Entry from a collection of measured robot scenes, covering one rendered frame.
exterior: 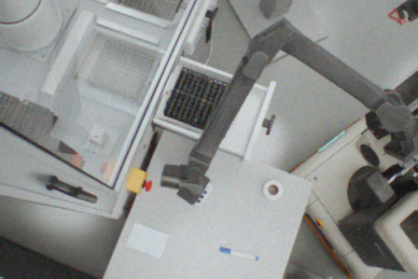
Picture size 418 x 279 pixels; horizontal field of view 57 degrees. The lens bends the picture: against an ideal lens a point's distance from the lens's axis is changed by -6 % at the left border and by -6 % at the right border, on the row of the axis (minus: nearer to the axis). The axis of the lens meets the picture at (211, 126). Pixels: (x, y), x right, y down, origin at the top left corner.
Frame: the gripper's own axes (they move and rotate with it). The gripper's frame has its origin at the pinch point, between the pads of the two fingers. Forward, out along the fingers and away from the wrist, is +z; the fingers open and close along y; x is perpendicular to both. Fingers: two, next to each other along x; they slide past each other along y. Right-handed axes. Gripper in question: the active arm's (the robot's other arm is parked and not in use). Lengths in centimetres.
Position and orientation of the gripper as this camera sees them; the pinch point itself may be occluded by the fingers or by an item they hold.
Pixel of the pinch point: (193, 189)
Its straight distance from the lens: 139.8
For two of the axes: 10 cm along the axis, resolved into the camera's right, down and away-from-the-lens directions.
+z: -0.6, 2.7, 9.6
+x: 8.2, 5.6, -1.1
